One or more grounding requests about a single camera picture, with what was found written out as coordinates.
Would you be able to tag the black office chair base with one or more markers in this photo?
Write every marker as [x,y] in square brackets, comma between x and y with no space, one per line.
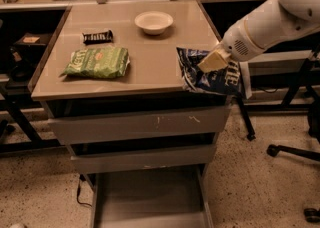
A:
[313,118]

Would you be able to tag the white bowl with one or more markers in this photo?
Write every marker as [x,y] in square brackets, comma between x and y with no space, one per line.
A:
[153,22]

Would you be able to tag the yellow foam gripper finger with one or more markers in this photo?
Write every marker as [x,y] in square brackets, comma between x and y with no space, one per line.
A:
[214,61]

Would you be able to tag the black candy bar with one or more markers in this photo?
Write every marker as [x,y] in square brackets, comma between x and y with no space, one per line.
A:
[97,38]

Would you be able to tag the grey middle drawer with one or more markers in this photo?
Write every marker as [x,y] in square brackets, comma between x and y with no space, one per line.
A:
[144,159]

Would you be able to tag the grey drawer cabinet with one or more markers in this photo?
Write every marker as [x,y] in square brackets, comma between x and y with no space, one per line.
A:
[152,81]

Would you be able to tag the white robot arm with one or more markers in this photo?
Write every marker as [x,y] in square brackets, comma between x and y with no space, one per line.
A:
[271,23]

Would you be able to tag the blue chip bag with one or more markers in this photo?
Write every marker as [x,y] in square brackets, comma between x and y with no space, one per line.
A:
[233,80]

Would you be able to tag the black box with label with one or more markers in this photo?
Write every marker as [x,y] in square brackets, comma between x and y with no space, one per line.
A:
[30,41]

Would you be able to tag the grey open bottom drawer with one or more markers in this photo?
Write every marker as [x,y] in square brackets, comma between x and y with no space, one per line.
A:
[171,197]

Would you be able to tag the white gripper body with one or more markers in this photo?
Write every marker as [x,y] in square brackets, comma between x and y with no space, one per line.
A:
[237,42]

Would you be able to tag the green chip bag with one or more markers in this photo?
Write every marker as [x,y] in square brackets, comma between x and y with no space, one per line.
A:
[99,63]

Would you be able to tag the black caster wheel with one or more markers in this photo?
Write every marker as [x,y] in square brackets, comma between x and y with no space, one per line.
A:
[312,215]

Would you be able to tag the grey top drawer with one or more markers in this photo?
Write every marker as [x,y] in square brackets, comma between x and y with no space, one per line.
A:
[138,125]

